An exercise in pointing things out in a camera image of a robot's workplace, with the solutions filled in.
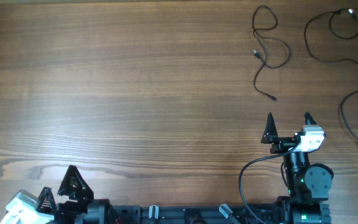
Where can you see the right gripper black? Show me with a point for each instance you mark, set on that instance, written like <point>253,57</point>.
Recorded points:
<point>271,136</point>

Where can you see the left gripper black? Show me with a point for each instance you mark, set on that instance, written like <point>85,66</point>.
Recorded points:
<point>84,195</point>

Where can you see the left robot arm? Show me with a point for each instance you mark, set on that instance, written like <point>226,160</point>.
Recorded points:
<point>100,210</point>

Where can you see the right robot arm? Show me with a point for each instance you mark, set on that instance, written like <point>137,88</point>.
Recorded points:
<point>308,184</point>

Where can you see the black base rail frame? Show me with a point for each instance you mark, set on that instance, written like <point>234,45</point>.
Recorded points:
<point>258,213</point>

